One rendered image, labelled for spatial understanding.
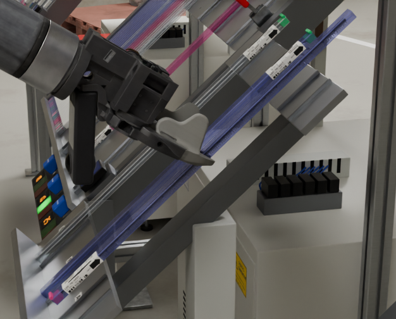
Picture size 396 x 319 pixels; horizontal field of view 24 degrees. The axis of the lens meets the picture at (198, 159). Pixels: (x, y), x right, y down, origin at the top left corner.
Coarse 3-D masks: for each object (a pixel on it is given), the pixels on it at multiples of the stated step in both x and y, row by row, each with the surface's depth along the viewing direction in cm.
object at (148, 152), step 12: (276, 24) 132; (240, 60) 132; (228, 72) 132; (216, 84) 132; (204, 96) 133; (144, 156) 134; (132, 168) 134; (120, 180) 134; (108, 192) 134; (96, 204) 134; (84, 216) 134; (72, 228) 135; (60, 240) 135; (48, 252) 135
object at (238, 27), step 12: (204, 0) 186; (216, 0) 180; (228, 0) 175; (252, 0) 166; (264, 0) 161; (276, 0) 157; (192, 12) 186; (204, 12) 180; (216, 12) 175; (240, 12) 166; (252, 12) 161; (204, 24) 175; (228, 24) 166; (240, 24) 162; (252, 24) 157; (228, 36) 162; (240, 36) 158
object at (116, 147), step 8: (96, 120) 182; (96, 128) 178; (64, 136) 189; (96, 136) 175; (112, 136) 169; (120, 136) 166; (64, 144) 186; (104, 144) 169; (112, 144) 166; (120, 144) 163; (128, 144) 160; (136, 144) 157; (64, 152) 180; (96, 152) 169; (104, 152) 166; (112, 152) 163; (120, 152) 160; (128, 152) 157; (96, 160) 166; (104, 160) 162; (112, 160) 160; (120, 160) 157; (80, 192) 160; (80, 200) 158
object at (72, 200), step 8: (48, 104) 210; (48, 112) 202; (48, 120) 197; (48, 128) 193; (56, 136) 188; (56, 144) 181; (56, 152) 178; (56, 160) 175; (64, 160) 175; (64, 168) 169; (64, 176) 165; (64, 184) 162; (72, 184) 164; (64, 192) 159; (72, 192) 159; (72, 200) 154; (72, 208) 154
